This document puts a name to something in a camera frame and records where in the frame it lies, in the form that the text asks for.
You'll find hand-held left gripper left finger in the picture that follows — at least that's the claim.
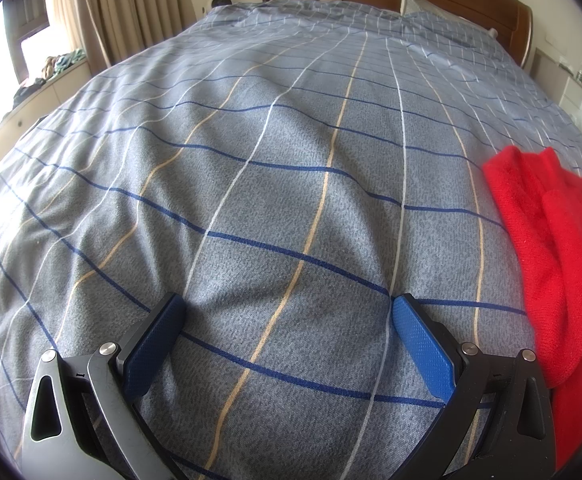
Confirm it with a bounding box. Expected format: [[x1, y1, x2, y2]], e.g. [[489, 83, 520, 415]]
[[18, 292, 187, 480]]

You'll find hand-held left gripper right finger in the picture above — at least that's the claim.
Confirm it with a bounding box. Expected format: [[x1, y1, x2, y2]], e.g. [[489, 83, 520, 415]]
[[391, 294, 558, 480]]

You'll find red knit sweater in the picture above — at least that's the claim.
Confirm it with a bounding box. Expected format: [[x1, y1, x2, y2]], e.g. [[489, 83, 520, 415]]
[[483, 145, 582, 471]]

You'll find pile of clothes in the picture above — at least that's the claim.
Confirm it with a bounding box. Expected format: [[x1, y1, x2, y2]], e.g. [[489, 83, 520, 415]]
[[14, 49, 87, 106]]

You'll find grey plaid blanket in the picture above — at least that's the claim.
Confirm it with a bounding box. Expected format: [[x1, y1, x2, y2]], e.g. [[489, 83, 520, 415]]
[[0, 0, 582, 480]]

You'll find beige window bench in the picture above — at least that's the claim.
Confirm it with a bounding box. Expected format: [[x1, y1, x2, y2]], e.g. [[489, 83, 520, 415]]
[[0, 57, 92, 176]]

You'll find white sideboard cabinet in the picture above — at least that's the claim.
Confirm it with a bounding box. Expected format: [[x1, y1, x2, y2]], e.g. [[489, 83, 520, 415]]
[[531, 47, 582, 141]]

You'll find window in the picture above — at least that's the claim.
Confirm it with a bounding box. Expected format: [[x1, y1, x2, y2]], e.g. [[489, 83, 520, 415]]
[[0, 0, 52, 161]]

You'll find beige curtain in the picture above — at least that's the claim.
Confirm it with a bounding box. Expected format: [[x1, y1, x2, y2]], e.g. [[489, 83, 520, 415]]
[[44, 0, 197, 68]]

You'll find grey pillow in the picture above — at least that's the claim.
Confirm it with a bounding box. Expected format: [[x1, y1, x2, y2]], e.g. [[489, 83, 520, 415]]
[[401, 0, 496, 36]]

